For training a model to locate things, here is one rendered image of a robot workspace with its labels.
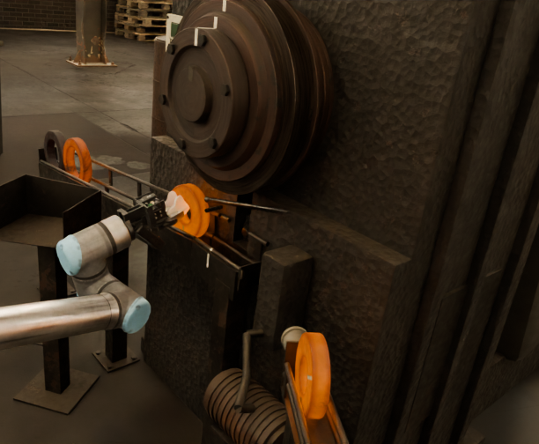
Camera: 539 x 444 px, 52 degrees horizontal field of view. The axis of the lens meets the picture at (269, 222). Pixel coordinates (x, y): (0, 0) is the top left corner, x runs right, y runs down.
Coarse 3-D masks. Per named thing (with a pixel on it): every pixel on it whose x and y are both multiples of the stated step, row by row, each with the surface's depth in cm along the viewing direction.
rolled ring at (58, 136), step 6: (48, 132) 218; (54, 132) 214; (60, 132) 216; (48, 138) 219; (54, 138) 215; (60, 138) 213; (48, 144) 222; (54, 144) 224; (60, 144) 212; (48, 150) 223; (54, 150) 225; (60, 150) 212; (48, 156) 224; (54, 156) 225; (60, 156) 213; (48, 162) 223; (54, 162) 224; (60, 162) 214; (60, 168) 216
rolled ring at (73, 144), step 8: (64, 144) 209; (72, 144) 203; (80, 144) 201; (64, 152) 210; (72, 152) 210; (80, 152) 199; (88, 152) 201; (64, 160) 212; (72, 160) 212; (80, 160) 200; (88, 160) 200; (72, 168) 212; (80, 168) 202; (88, 168) 201; (80, 176) 203; (88, 176) 203
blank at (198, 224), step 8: (184, 184) 153; (192, 184) 154; (176, 192) 155; (184, 192) 152; (192, 192) 150; (200, 192) 151; (184, 200) 153; (192, 200) 150; (200, 200) 150; (192, 208) 151; (200, 208) 149; (184, 216) 158; (192, 216) 152; (200, 216) 149; (208, 216) 151; (176, 224) 158; (184, 224) 155; (192, 224) 152; (200, 224) 150; (208, 224) 152; (192, 232) 153; (200, 232) 152
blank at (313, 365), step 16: (304, 336) 104; (320, 336) 102; (304, 352) 103; (320, 352) 97; (304, 368) 106; (320, 368) 96; (304, 384) 105; (320, 384) 95; (304, 400) 100; (320, 400) 96; (320, 416) 98
